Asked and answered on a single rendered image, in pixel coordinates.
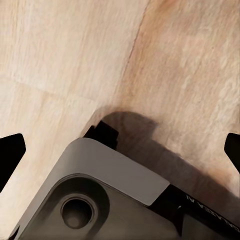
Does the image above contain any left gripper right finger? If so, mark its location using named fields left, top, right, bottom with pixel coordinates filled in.
left=224, top=132, right=240, bottom=173

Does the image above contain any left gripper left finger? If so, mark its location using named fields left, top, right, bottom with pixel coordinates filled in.
left=0, top=133, right=26, bottom=193

